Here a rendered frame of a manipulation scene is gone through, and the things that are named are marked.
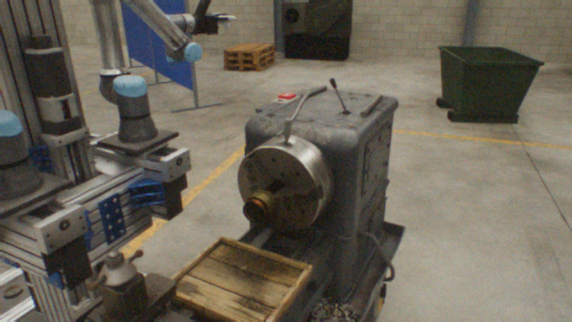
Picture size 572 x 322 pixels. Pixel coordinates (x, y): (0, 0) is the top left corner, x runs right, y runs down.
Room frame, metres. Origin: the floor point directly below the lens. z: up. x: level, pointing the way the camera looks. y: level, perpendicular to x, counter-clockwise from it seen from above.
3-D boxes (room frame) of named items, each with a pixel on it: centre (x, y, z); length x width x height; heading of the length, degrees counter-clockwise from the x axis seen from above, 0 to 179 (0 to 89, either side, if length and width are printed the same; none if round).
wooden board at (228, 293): (0.96, 0.15, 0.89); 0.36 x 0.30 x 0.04; 62
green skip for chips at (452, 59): (5.52, -2.69, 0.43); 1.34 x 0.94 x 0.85; 174
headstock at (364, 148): (1.58, -0.16, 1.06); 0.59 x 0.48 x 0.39; 152
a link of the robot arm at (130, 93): (1.50, 0.60, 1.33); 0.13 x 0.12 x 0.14; 42
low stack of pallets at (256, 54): (9.38, 0.85, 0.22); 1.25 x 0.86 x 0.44; 164
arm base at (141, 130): (1.50, 0.59, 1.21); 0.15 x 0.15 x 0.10
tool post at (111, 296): (0.71, 0.37, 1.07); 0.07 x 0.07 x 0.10; 62
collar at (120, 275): (0.71, 0.38, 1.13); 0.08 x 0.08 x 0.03
